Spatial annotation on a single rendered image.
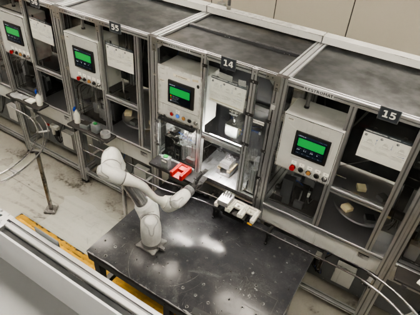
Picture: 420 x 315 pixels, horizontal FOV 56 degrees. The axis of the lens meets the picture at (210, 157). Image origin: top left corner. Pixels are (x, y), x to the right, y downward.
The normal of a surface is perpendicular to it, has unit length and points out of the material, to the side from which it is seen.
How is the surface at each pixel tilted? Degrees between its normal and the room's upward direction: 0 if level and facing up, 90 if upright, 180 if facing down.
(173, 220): 0
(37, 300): 0
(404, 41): 90
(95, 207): 0
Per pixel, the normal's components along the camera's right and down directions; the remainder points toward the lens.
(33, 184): 0.07, -0.79
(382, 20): -0.53, 0.49
